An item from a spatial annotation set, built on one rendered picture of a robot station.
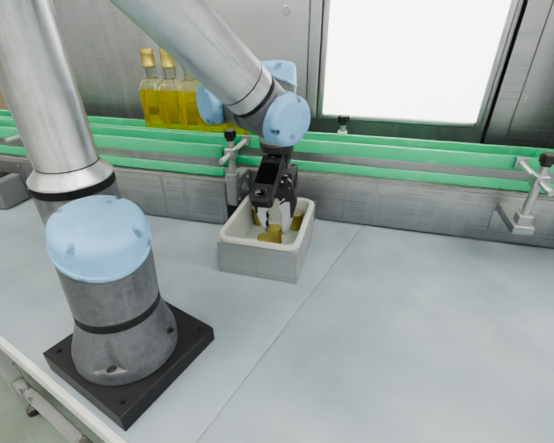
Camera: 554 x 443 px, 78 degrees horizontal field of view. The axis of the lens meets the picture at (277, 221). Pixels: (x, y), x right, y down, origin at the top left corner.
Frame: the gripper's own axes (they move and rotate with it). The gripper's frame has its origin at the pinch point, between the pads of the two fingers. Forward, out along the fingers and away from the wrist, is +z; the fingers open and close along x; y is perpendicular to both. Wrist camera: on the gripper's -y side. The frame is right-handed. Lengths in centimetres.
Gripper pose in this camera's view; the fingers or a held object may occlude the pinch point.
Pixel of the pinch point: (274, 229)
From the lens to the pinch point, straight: 79.1
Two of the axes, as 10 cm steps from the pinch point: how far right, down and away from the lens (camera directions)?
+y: 2.7, -4.9, 8.3
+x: -9.6, -1.4, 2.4
